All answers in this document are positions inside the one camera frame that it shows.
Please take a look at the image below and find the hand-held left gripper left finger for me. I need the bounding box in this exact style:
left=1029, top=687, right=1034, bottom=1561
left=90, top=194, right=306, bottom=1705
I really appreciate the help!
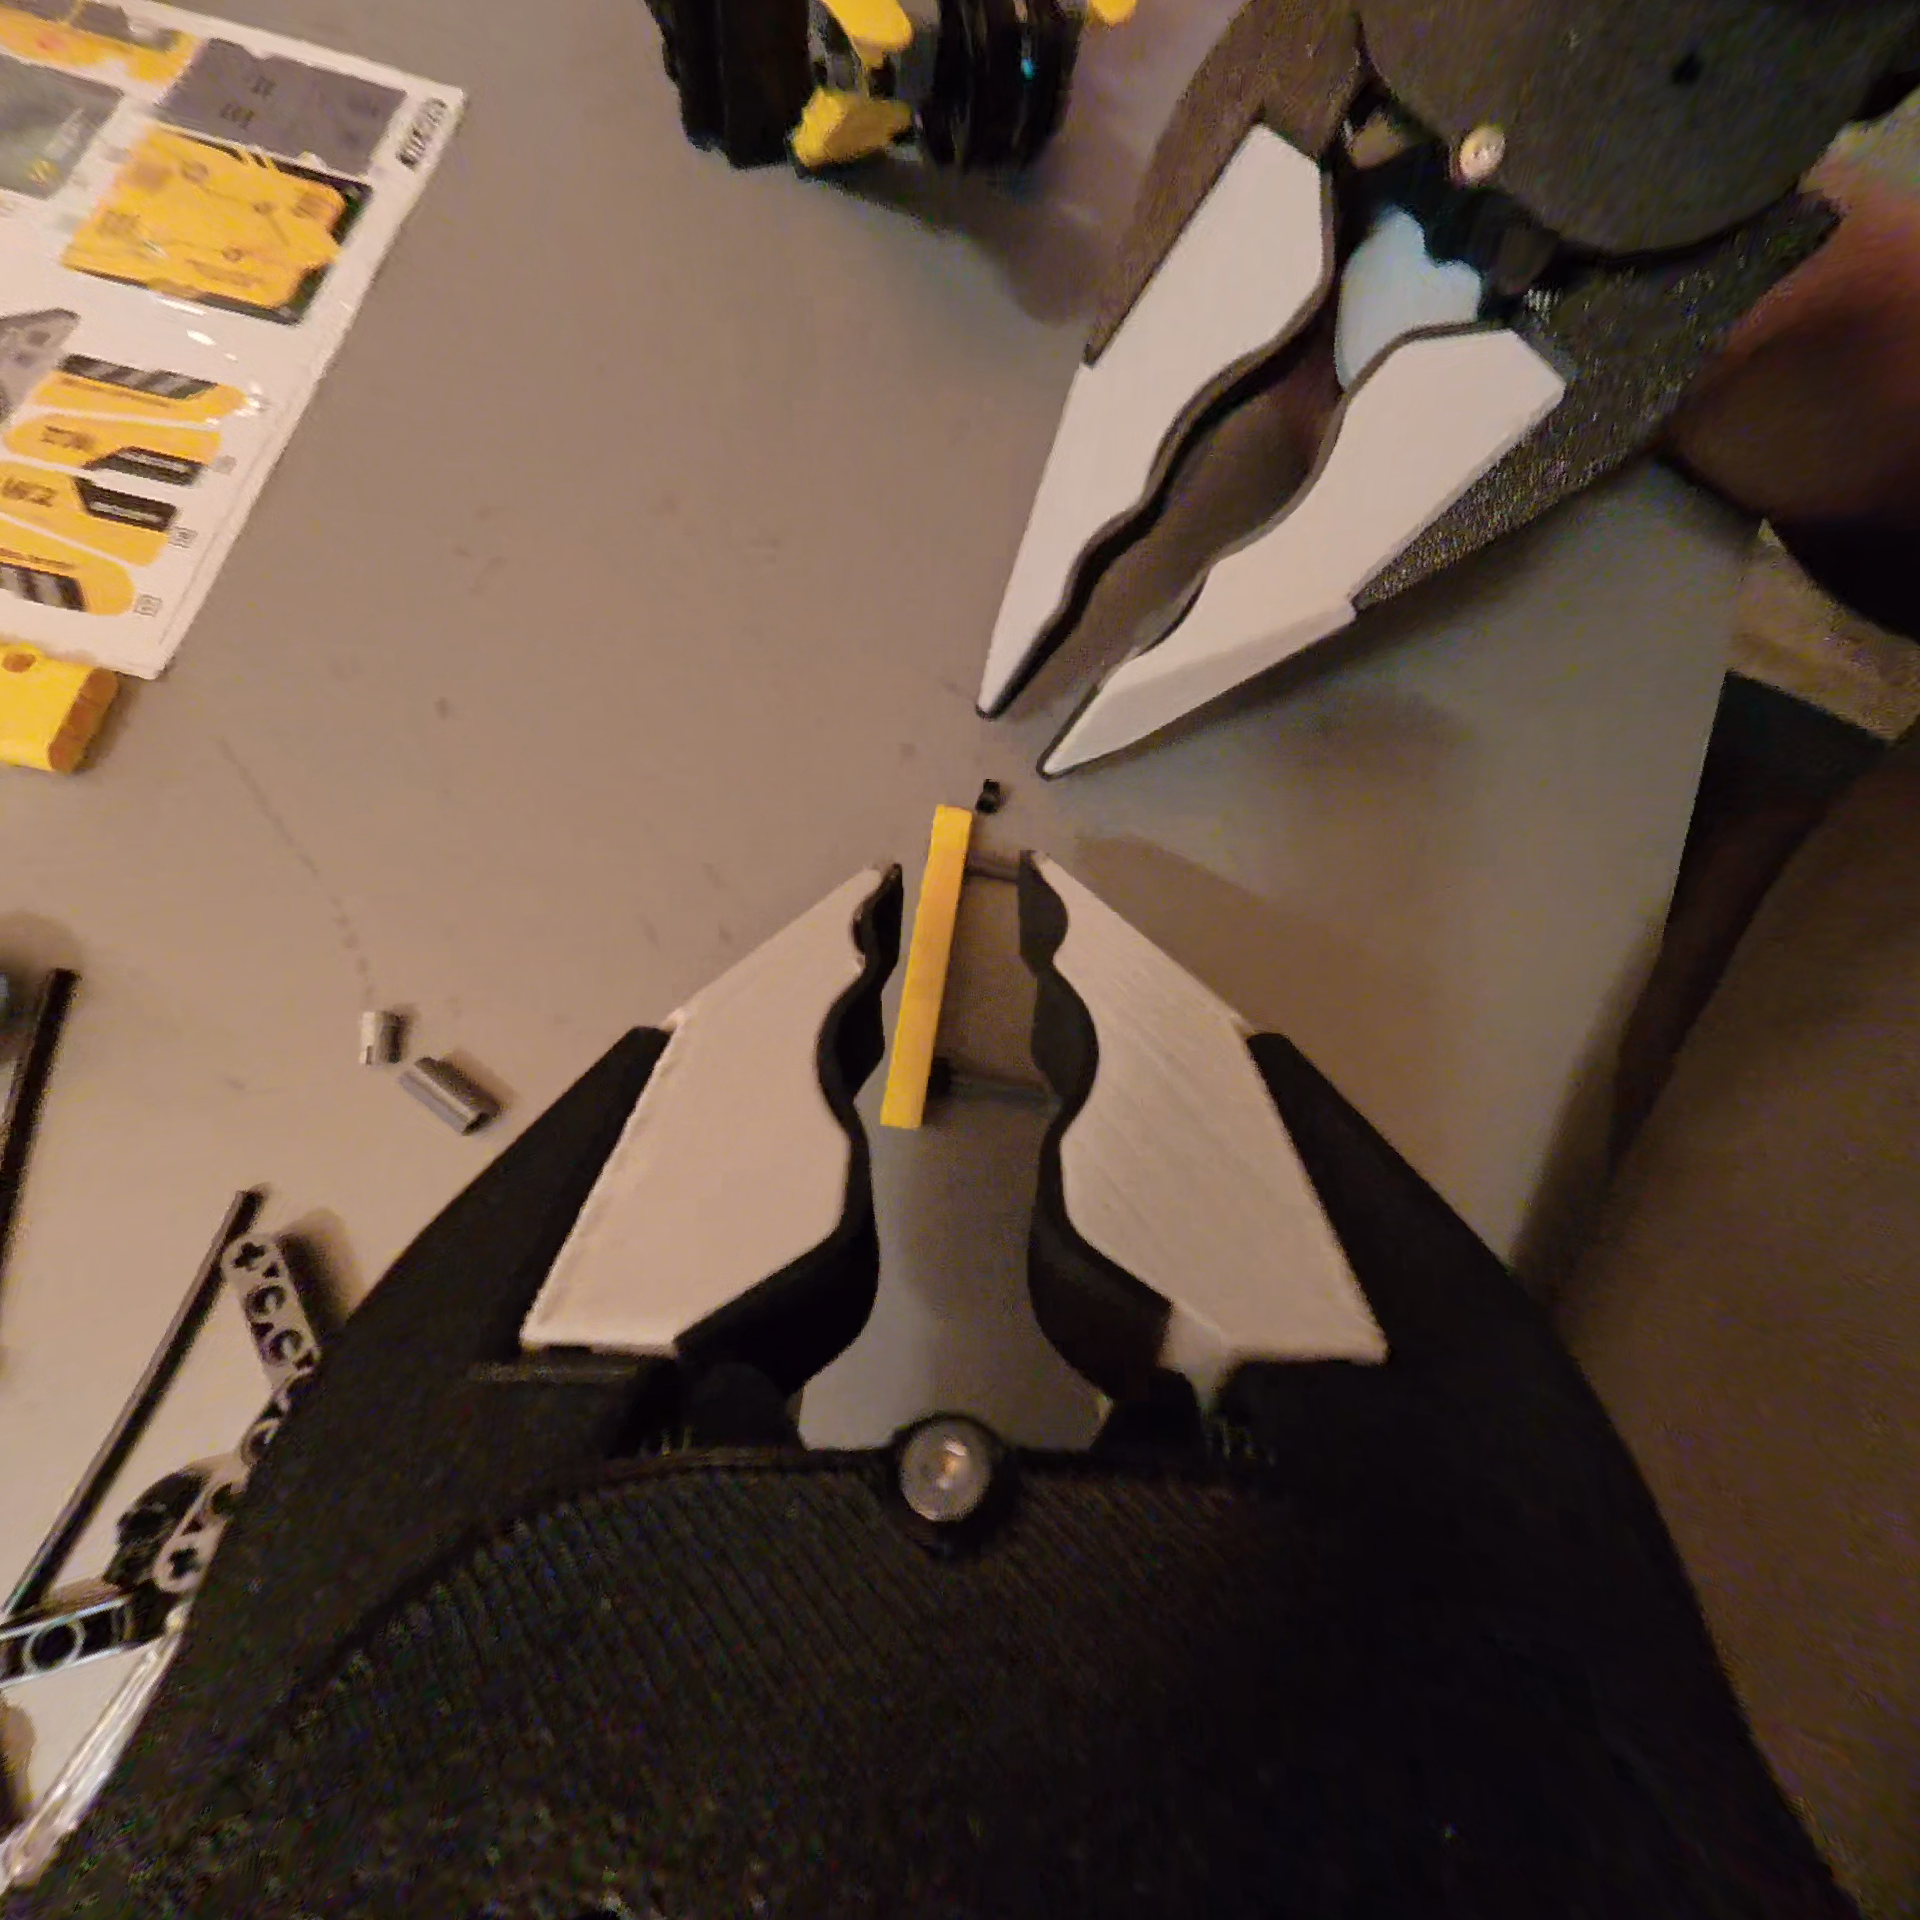
left=518, top=861, right=904, bottom=1352

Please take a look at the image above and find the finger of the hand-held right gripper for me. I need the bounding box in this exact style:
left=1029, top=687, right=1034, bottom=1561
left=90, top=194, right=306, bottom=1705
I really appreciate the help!
left=1038, top=200, right=1574, bottom=782
left=976, top=123, right=1338, bottom=719

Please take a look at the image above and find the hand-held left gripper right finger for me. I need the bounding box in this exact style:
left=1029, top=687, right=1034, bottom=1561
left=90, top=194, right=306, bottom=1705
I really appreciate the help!
left=1020, top=853, right=1389, bottom=1407

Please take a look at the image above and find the yellow thin beam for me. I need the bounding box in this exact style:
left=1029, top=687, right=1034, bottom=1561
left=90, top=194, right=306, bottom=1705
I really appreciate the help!
left=880, top=803, right=976, bottom=1128

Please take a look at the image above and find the yellow toy vehicle model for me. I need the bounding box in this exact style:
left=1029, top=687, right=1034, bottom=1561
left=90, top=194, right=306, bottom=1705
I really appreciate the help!
left=644, top=0, right=1143, bottom=173

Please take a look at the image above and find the person's right hand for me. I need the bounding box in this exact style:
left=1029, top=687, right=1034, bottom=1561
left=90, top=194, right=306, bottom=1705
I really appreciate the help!
left=1661, top=162, right=1920, bottom=529

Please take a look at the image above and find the dark grey sleeve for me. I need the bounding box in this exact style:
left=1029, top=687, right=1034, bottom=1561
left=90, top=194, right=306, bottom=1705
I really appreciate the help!
left=397, top=1056, right=505, bottom=1135

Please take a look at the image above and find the dark grey angled beam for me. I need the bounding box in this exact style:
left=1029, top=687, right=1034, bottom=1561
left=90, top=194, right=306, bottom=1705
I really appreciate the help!
left=221, top=1230, right=328, bottom=1502

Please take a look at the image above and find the thin black rod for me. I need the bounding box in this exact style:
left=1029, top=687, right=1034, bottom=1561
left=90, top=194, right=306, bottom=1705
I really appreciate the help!
left=0, top=1189, right=269, bottom=1617

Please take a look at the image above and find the thick black rod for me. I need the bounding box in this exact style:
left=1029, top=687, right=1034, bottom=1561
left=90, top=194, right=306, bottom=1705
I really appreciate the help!
left=0, top=966, right=80, bottom=1262

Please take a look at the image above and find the yellow rectangular panel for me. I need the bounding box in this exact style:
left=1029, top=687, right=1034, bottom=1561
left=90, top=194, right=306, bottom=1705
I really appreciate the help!
left=0, top=643, right=120, bottom=774

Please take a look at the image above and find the yellow sticker sheet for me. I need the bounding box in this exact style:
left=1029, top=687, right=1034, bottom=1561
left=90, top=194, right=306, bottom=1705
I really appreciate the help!
left=0, top=0, right=466, bottom=680

